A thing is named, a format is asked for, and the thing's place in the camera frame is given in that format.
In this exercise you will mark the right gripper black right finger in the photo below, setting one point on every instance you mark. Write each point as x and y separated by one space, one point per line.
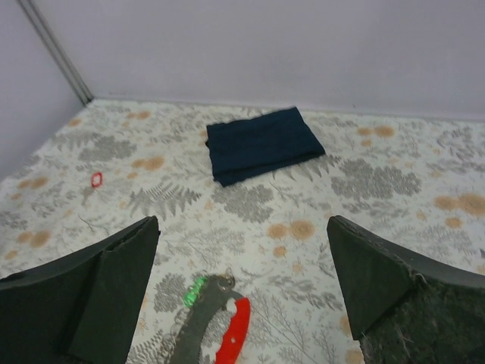
404 307

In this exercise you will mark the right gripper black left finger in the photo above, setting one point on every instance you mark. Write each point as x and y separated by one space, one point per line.
83 307

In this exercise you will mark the key with green tag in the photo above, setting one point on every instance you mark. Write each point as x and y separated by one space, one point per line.
194 291

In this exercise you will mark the steel key holder red handle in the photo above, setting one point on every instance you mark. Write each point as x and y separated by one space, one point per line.
214 329

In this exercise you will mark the key with red tag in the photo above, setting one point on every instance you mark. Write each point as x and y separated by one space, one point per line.
96 181

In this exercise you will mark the folded dark blue cloth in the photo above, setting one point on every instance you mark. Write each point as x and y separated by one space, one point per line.
247 148

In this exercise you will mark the left aluminium frame post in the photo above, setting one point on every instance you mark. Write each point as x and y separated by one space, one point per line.
56 50

